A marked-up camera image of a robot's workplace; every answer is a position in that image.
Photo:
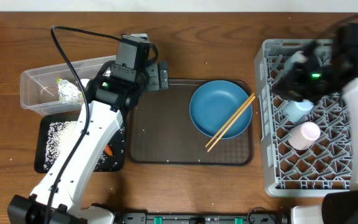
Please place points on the white rice pile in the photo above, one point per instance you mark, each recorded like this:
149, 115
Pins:
58, 134

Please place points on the brown serving tray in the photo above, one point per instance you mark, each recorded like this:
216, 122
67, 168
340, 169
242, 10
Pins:
162, 132

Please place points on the black waste tray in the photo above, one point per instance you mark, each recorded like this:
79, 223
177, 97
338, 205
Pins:
44, 124

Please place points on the light blue bowl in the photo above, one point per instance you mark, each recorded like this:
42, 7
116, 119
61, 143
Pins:
297, 57

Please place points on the grey dishwasher rack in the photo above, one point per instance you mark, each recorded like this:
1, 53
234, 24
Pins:
323, 168

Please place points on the white napkin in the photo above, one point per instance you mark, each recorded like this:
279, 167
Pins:
84, 83

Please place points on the clear plastic bin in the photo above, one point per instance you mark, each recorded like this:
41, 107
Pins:
39, 88

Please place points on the light blue cup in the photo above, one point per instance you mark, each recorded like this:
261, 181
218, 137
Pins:
295, 110

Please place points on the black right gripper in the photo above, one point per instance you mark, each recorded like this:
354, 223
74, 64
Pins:
285, 85

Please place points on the aluminium foil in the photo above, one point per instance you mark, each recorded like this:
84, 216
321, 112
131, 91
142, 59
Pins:
68, 91

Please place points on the pink cup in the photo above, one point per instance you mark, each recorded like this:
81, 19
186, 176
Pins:
304, 135

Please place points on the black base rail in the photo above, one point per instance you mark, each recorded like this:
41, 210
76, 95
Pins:
197, 219

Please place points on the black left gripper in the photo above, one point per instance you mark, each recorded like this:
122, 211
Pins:
156, 81

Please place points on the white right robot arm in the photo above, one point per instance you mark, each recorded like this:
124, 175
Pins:
340, 207

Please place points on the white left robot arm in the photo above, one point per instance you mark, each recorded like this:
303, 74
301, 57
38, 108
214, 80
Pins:
109, 96

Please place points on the orange carrot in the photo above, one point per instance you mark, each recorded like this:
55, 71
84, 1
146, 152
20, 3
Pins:
108, 150

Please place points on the dark blue plate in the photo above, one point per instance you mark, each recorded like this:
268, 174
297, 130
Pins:
213, 103

